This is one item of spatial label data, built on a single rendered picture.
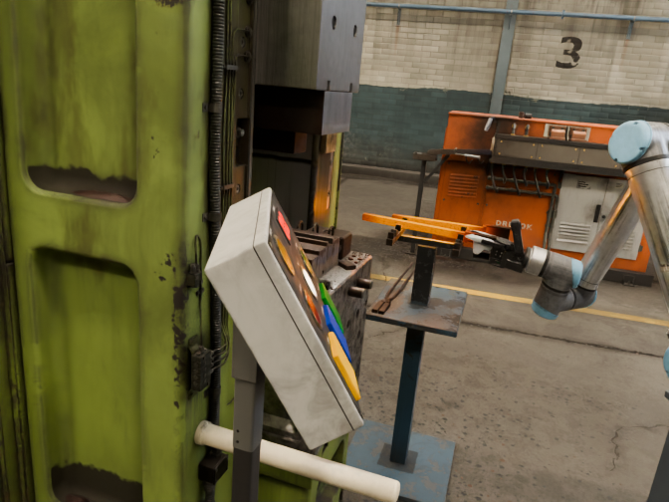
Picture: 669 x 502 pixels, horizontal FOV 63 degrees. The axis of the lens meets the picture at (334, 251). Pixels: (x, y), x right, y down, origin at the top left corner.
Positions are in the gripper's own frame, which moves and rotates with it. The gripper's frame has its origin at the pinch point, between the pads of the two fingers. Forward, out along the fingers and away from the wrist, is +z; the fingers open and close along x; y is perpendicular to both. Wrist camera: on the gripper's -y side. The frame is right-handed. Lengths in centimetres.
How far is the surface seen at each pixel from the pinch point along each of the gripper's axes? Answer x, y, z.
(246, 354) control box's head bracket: -115, 0, 25
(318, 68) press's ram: -72, -41, 39
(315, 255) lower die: -63, 2, 33
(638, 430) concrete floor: 66, 80, -99
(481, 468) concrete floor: 8, 90, -34
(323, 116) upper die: -67, -31, 38
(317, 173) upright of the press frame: -31, -10, 47
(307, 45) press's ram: -72, -45, 43
